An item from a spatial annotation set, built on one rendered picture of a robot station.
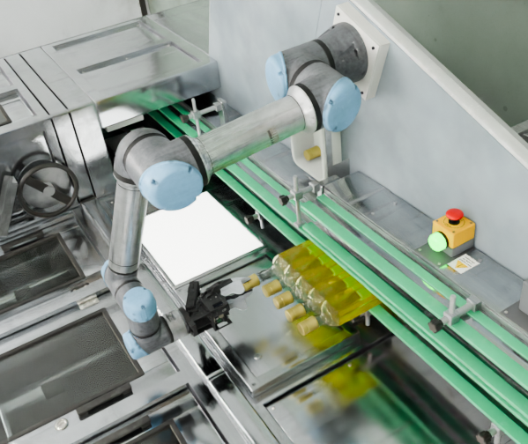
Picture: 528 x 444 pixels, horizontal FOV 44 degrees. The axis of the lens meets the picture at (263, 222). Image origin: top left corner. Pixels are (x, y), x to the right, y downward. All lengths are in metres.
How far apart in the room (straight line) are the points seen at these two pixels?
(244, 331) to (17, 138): 1.05
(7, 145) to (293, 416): 1.34
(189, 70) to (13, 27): 2.80
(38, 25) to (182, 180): 3.94
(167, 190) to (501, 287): 0.76
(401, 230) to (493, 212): 0.25
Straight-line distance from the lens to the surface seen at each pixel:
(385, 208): 1.77
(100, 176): 2.53
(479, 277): 1.57
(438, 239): 1.58
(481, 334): 1.47
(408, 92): 1.64
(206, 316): 1.72
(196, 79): 2.54
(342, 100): 1.48
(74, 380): 1.93
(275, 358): 1.77
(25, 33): 5.20
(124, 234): 1.59
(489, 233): 1.60
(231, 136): 1.41
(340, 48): 1.64
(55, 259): 2.36
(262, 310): 1.90
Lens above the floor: 1.73
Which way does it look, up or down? 21 degrees down
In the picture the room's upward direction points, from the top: 114 degrees counter-clockwise
